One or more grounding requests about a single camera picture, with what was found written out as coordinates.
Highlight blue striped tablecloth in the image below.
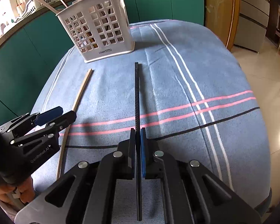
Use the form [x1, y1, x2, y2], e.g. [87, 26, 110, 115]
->
[32, 20, 272, 213]

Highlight white dish rack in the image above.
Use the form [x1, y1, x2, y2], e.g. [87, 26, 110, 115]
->
[15, 0, 53, 23]

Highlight beige chopstick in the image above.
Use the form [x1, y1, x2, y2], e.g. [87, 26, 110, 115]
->
[56, 68, 94, 180]

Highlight white plastic utensil caddy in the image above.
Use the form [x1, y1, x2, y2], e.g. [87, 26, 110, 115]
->
[56, 0, 135, 63]

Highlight red and white chopstick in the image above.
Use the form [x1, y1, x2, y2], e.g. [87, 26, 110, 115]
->
[36, 0, 58, 14]

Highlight person's left hand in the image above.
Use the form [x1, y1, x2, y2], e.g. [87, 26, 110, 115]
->
[0, 175, 37, 204]

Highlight black ribbed chopstick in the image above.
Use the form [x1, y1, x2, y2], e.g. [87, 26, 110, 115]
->
[134, 62, 142, 221]

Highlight wooden glass sliding door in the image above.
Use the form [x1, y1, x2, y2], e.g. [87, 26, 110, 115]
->
[205, 0, 240, 51]

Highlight silver refrigerator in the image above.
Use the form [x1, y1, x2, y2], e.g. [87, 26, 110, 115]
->
[234, 0, 270, 53]

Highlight teal lower cabinets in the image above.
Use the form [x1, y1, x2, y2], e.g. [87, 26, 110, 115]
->
[0, 0, 204, 124]

